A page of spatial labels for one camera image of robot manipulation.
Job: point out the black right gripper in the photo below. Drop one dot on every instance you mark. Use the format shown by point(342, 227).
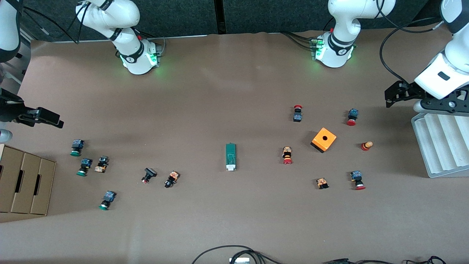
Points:
point(8, 109)

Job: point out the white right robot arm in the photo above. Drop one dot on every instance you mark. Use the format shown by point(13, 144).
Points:
point(135, 58)

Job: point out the brown table mat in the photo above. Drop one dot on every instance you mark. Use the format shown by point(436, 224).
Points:
point(220, 110)

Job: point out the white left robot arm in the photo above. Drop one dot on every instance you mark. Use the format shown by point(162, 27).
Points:
point(335, 51)

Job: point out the orange button enclosure box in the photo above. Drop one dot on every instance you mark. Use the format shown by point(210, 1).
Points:
point(329, 141)

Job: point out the white adapter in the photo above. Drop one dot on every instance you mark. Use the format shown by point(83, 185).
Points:
point(239, 260)

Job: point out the red mushroom button blue block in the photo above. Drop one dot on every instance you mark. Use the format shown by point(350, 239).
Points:
point(356, 178)
point(352, 114)

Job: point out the red button black block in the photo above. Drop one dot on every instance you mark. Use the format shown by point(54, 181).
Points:
point(297, 116)

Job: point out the cardboard divider box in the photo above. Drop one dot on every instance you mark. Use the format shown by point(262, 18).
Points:
point(25, 183)

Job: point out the orange black contact block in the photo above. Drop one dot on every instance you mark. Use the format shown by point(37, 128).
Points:
point(322, 182)

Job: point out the red emergency button orange block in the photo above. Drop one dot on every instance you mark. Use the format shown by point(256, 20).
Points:
point(287, 154)

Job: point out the grey ridged tray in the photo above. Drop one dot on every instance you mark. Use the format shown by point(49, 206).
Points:
point(439, 146)

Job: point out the green push button blue block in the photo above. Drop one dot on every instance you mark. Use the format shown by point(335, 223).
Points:
point(108, 198)
point(85, 165)
point(77, 146)

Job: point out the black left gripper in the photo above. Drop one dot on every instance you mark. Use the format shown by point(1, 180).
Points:
point(413, 90)

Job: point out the black square button red base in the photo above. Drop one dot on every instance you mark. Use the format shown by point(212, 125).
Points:
point(149, 173)

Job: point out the red yellow emergency button head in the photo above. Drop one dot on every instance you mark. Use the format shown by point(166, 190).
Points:
point(365, 146)

